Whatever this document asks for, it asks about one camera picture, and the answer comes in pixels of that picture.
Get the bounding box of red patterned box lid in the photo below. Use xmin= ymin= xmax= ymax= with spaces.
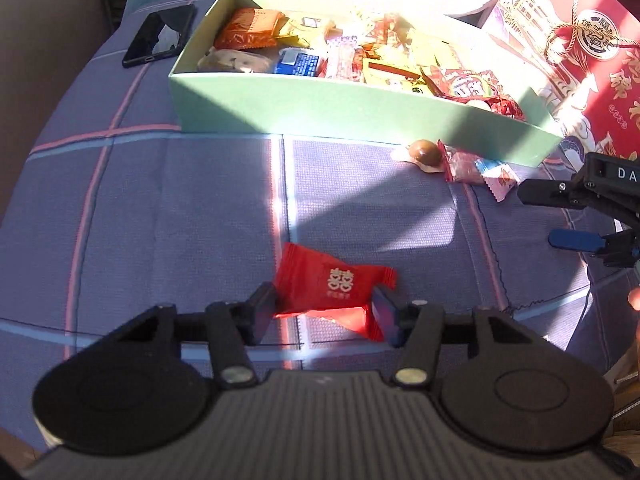
xmin=480 ymin=0 xmax=640 ymax=176

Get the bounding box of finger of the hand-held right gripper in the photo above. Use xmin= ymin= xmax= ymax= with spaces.
xmin=517 ymin=177 xmax=591 ymax=211
xmin=547 ymin=228 xmax=640 ymax=268

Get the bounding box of light green cardboard box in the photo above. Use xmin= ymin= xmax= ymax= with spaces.
xmin=167 ymin=0 xmax=563 ymax=168

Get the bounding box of pile of mixed snack packets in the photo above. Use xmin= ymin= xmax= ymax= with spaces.
xmin=197 ymin=5 xmax=528 ymax=121

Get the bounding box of pink candy packet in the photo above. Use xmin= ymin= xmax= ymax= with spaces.
xmin=437 ymin=140 xmax=488 ymax=186

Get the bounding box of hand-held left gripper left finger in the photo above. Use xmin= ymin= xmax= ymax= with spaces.
xmin=107 ymin=281 xmax=278 ymax=388

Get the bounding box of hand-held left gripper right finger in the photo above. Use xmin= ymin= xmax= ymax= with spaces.
xmin=371 ymin=284 xmax=551 ymax=388

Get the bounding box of red candy packet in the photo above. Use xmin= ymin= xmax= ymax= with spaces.
xmin=273 ymin=241 xmax=397 ymax=343

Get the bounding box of brown egg snack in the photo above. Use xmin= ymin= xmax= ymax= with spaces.
xmin=391 ymin=139 xmax=443 ymax=172

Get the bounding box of black smartphone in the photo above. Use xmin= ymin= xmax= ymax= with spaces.
xmin=121 ymin=4 xmax=197 ymax=68

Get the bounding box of white blue candy packet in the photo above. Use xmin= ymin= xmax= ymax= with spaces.
xmin=475 ymin=157 xmax=521 ymax=203

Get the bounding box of orange snack packet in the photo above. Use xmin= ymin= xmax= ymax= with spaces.
xmin=214 ymin=7 xmax=288 ymax=51

